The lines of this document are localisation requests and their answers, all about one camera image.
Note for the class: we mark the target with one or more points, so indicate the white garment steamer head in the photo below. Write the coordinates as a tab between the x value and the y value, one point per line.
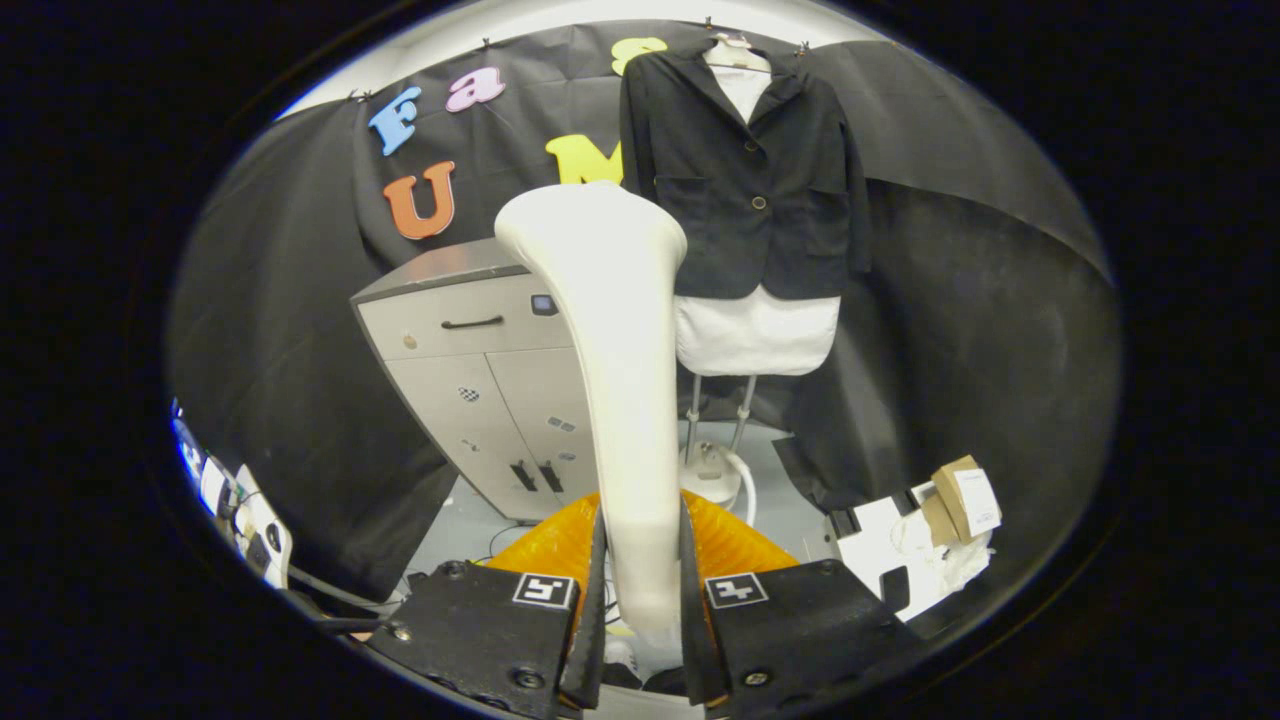
620	350

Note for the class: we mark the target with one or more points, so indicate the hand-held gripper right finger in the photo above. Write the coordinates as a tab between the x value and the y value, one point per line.
697	650

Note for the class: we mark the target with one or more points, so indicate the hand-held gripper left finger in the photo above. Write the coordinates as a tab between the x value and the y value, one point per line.
590	650

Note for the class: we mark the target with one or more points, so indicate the small cardboard box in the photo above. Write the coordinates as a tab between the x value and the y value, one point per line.
945	490

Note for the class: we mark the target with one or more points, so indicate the grey metal cabinet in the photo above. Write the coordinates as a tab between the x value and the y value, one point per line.
450	330

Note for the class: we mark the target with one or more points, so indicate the white shirt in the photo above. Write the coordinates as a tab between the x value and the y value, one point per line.
755	335

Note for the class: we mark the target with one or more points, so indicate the black backdrop cloth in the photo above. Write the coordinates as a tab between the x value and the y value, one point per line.
950	350

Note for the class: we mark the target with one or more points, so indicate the black blazer jacket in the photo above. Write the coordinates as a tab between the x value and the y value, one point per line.
720	200

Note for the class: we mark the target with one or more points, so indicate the row of small backdrop clips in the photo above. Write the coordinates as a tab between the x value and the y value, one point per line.
802	47

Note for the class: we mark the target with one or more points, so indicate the white plastic hanger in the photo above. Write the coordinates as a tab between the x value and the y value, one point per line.
735	55

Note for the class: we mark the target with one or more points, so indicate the white garment steamer base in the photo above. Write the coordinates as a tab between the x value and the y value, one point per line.
705	465

